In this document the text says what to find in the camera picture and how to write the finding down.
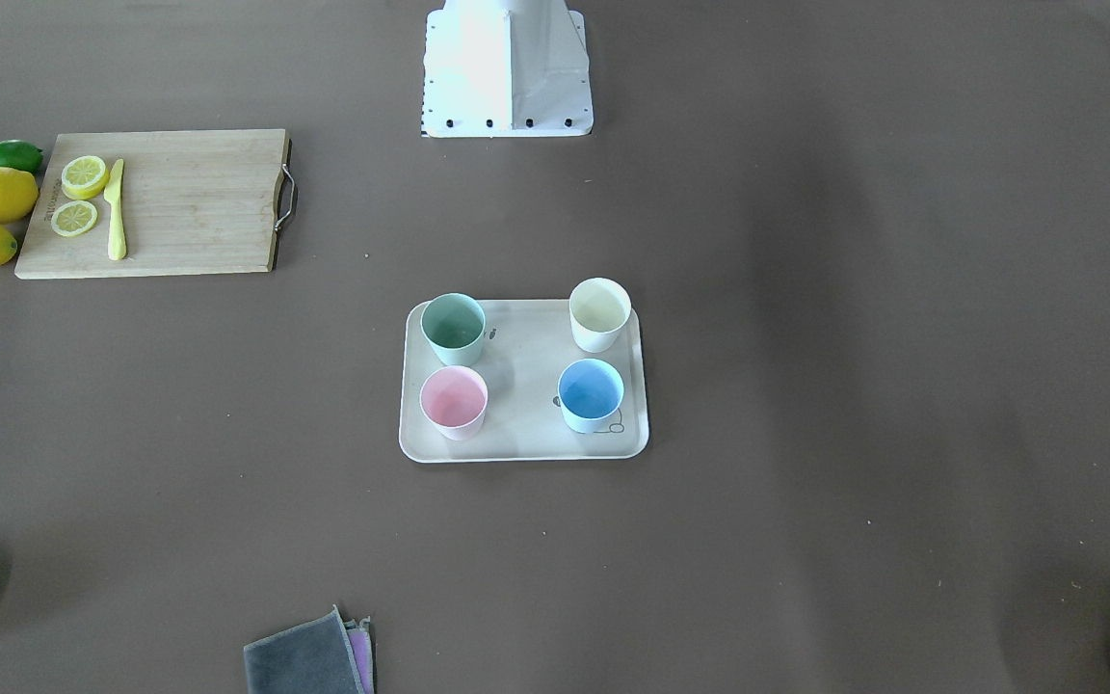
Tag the blue cup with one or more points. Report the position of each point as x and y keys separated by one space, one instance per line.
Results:
x=590 y=394

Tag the cream white cup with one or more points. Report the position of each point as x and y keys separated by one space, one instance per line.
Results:
x=598 y=310

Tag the green cup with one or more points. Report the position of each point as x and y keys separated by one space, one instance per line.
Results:
x=454 y=325

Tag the pink cup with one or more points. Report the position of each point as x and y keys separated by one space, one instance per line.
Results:
x=455 y=400

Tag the cream rectangular tray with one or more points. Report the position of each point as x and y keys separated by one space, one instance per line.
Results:
x=529 y=343

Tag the grey folded cloth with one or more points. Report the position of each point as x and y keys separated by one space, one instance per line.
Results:
x=327 y=655

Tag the wooden cutting board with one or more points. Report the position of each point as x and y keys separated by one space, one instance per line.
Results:
x=193 y=202

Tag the yellow plastic knife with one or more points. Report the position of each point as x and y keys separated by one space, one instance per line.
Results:
x=116 y=237

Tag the lemon half slice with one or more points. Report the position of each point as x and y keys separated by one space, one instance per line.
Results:
x=73 y=218
x=84 y=178

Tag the green lime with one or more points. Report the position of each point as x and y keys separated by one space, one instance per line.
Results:
x=21 y=155

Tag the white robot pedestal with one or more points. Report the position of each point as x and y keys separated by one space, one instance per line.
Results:
x=506 y=69

